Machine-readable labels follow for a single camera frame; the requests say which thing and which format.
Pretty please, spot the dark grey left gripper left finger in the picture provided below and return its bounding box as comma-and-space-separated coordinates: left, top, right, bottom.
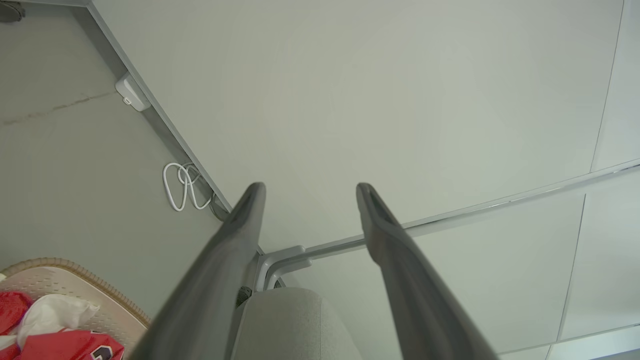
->
129, 182, 267, 360

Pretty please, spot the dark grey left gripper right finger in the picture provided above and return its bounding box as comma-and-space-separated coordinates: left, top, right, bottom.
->
355, 182, 501, 360

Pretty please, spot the red sports jersey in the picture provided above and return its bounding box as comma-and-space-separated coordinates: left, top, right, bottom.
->
0, 291, 125, 360

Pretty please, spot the grey upholstered seat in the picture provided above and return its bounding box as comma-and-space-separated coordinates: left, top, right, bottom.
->
231, 287, 363, 360

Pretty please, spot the grey metal conduit pipe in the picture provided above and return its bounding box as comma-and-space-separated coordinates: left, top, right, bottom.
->
254, 159, 640, 292

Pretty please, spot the beige perforated laundry basket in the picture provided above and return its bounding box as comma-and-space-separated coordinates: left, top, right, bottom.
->
0, 257, 151, 360

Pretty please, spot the white garment with label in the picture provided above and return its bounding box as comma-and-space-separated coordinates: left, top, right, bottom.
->
0, 293, 101, 351

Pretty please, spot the dark round object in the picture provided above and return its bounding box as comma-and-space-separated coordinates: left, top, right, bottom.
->
0, 0, 26, 24

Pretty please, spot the white looped cable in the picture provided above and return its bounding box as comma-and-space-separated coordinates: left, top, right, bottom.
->
162, 162, 216, 213

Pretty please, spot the white wall power adapter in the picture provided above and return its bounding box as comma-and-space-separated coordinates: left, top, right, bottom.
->
114, 72, 152, 113

